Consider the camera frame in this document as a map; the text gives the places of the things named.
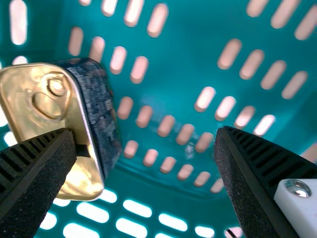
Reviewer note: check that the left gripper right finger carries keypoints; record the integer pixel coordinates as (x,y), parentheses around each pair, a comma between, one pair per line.
(257,178)

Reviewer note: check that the teal shopping basket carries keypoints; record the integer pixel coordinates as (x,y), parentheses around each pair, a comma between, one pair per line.
(185,62)

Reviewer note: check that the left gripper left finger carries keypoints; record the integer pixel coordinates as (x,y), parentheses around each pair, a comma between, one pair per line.
(27,178)

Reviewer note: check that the gold rectangular tin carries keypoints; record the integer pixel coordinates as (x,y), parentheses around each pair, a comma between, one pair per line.
(29,99)

